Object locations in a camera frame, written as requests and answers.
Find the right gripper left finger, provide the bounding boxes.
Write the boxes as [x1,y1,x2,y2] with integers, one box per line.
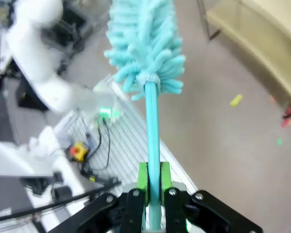
[48,162,150,233]

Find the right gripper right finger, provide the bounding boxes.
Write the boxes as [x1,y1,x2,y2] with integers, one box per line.
[160,161,264,233]

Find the teal microfibre duster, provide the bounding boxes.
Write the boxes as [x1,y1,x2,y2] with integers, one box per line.
[103,0,186,231]

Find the ribbed aluminium platform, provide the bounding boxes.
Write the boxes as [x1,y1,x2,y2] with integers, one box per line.
[54,74,199,233]

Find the small black device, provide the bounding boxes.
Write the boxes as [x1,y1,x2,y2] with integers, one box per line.
[50,185,72,201]

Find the yellow emergency stop button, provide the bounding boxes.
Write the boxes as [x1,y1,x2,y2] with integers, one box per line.
[70,142,90,163]

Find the long yellow paper scrap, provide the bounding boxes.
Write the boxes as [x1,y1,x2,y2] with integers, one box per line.
[229,94,243,106]

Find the white box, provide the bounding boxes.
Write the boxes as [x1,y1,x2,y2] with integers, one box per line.
[0,142,55,179]

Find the thick black cable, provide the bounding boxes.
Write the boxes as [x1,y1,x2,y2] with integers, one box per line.
[0,181,123,223]

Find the thin black cable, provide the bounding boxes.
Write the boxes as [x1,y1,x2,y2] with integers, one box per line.
[81,117,112,175]
[86,125,102,162]

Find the black frame wooden two-tier shelf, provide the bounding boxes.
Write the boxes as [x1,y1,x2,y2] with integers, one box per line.
[196,0,291,119]

